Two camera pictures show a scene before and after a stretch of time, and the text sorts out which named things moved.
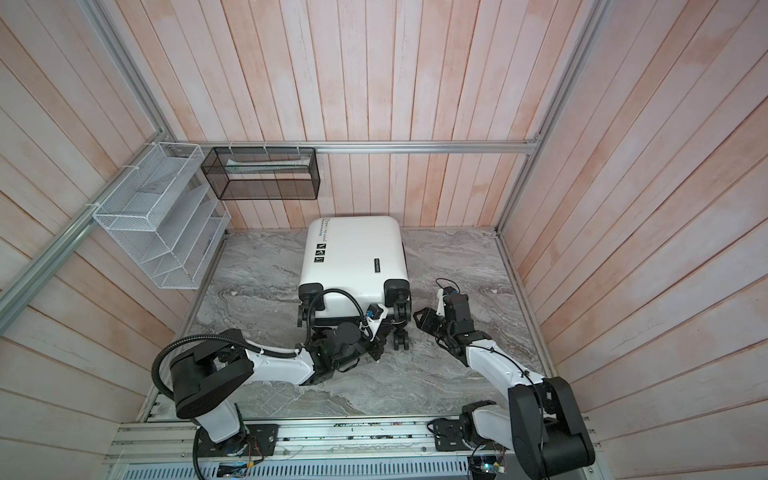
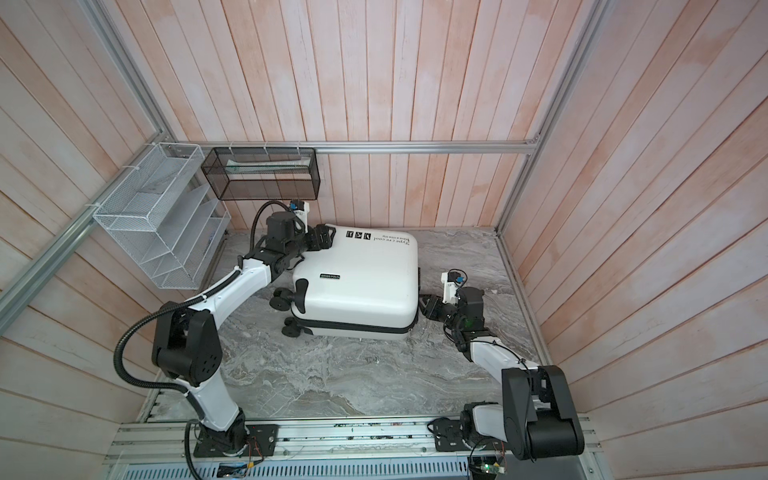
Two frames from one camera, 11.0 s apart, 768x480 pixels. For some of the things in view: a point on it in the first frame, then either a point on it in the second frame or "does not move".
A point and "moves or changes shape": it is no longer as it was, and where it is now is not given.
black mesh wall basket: (263, 173) does not move
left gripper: (380, 341) to (318, 245)
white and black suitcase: (364, 254) moves or changes shape
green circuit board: (492, 467) does not move
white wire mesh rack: (164, 211) does not move
